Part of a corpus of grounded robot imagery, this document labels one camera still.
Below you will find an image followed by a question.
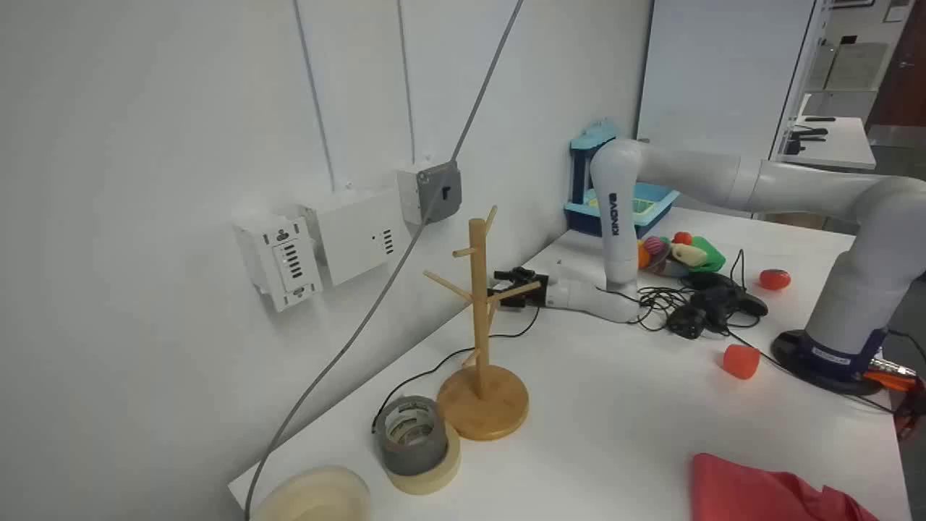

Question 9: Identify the red shirt with black print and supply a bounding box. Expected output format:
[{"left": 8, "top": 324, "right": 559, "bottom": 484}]
[{"left": 688, "top": 450, "right": 881, "bottom": 521}]

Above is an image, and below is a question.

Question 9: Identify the wooden mug tree stand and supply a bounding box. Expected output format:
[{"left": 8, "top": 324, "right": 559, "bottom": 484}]
[{"left": 423, "top": 202, "right": 559, "bottom": 442}]

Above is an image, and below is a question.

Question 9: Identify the orange and purple toy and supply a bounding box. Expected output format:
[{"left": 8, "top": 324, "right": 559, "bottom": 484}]
[{"left": 633, "top": 233, "right": 674, "bottom": 273}]

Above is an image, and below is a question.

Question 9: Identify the blue plastic bin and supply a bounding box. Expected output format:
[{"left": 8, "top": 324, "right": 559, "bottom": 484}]
[{"left": 561, "top": 120, "right": 679, "bottom": 240}]

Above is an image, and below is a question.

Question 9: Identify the beige masking tape roll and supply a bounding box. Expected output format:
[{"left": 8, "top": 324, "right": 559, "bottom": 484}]
[{"left": 386, "top": 442, "right": 464, "bottom": 499}]

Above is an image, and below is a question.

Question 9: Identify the green toy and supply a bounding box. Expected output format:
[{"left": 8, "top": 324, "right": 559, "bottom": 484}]
[{"left": 669, "top": 233, "right": 729, "bottom": 278}]

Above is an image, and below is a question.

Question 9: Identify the cream plastic bowl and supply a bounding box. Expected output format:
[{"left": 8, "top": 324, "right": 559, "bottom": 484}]
[{"left": 251, "top": 467, "right": 374, "bottom": 521}]

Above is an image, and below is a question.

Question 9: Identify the white background table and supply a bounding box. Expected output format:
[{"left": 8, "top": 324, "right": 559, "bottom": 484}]
[{"left": 771, "top": 89, "right": 881, "bottom": 175}]

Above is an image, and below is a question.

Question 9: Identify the small black camera device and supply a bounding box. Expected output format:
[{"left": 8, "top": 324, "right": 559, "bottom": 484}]
[{"left": 490, "top": 267, "right": 552, "bottom": 314}]

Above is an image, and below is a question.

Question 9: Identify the grey wall junction box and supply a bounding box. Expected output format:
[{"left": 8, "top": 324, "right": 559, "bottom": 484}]
[{"left": 393, "top": 159, "right": 467, "bottom": 230}]

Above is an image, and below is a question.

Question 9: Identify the thin black table cable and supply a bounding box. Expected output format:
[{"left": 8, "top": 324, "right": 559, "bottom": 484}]
[{"left": 371, "top": 306, "right": 543, "bottom": 438}]

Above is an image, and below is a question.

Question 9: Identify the plain white wall box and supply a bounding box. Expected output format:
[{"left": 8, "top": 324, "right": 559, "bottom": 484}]
[{"left": 297, "top": 188, "right": 413, "bottom": 288}]

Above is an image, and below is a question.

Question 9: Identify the grey wall cable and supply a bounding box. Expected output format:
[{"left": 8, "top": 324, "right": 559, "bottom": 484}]
[{"left": 241, "top": 0, "right": 527, "bottom": 521}]

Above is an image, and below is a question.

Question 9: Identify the white wall box with print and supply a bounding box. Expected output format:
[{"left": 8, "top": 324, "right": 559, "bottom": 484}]
[{"left": 232, "top": 211, "right": 328, "bottom": 315}]

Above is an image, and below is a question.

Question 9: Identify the white wall conduit pipe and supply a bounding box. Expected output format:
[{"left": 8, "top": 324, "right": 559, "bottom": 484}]
[
  {"left": 290, "top": 0, "right": 341, "bottom": 196},
  {"left": 393, "top": 0, "right": 419, "bottom": 168}
]

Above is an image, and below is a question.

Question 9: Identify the black cable tangle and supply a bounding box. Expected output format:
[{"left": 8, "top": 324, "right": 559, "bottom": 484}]
[{"left": 633, "top": 273, "right": 772, "bottom": 341}]

